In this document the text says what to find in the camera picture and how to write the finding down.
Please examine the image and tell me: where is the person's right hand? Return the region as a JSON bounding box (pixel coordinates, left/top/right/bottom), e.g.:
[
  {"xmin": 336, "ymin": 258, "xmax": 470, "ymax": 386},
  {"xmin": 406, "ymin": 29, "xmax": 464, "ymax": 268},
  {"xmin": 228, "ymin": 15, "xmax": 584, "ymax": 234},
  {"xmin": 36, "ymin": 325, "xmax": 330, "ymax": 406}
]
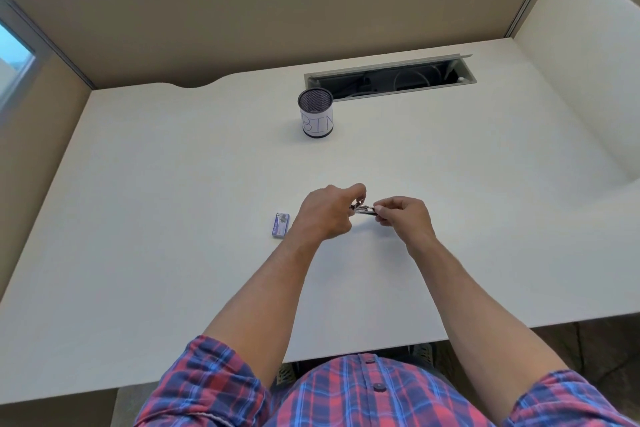
[{"xmin": 373, "ymin": 196, "xmax": 437, "ymax": 245}]

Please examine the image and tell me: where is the person's left hand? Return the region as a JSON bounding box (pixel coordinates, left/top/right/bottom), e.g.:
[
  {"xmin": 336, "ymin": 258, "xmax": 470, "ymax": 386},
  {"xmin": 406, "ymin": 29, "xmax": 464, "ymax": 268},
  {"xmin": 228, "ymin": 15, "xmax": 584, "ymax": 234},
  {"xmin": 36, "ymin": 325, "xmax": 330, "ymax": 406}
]
[{"xmin": 291, "ymin": 183, "xmax": 367, "ymax": 242}]

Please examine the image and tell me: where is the person's left forearm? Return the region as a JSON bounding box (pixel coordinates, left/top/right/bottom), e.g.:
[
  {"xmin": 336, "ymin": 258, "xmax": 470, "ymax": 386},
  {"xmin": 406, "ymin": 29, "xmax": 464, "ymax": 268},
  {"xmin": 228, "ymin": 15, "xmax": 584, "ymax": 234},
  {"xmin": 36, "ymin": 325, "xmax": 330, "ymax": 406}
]
[{"xmin": 202, "ymin": 227, "xmax": 323, "ymax": 387}]

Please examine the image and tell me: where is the person's right forearm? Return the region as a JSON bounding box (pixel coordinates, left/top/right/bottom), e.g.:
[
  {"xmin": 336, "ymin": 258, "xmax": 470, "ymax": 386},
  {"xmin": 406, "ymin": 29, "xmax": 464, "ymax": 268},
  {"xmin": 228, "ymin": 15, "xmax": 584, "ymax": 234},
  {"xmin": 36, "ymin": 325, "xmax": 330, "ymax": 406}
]
[{"xmin": 402, "ymin": 234, "xmax": 571, "ymax": 417}]

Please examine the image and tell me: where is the purple staple box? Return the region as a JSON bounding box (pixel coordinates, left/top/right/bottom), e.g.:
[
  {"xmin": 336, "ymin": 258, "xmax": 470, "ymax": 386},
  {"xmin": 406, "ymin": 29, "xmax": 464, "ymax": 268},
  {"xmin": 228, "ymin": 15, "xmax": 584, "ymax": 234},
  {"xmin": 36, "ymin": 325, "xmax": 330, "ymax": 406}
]
[{"xmin": 271, "ymin": 212, "xmax": 292, "ymax": 239}]

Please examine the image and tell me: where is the black mesh pen cup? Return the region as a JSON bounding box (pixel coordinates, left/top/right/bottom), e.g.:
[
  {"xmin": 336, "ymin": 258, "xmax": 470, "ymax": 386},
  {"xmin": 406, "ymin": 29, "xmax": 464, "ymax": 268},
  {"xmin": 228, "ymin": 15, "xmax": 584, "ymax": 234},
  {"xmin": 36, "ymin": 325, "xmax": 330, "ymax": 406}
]
[{"xmin": 297, "ymin": 88, "xmax": 335, "ymax": 139}]

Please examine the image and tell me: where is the beige desk partition panel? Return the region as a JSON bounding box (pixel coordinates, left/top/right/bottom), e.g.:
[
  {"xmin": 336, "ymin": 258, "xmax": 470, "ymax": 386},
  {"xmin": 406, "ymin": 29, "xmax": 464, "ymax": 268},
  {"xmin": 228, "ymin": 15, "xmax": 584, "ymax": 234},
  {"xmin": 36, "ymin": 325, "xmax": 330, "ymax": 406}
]
[{"xmin": 0, "ymin": 0, "xmax": 563, "ymax": 90}]

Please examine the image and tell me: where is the red blue plaid shirt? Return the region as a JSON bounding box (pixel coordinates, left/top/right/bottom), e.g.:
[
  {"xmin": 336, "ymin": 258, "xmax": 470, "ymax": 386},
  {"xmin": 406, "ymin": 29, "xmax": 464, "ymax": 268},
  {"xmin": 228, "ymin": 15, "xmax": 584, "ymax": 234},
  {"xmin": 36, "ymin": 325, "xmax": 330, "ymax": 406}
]
[{"xmin": 134, "ymin": 335, "xmax": 640, "ymax": 427}]

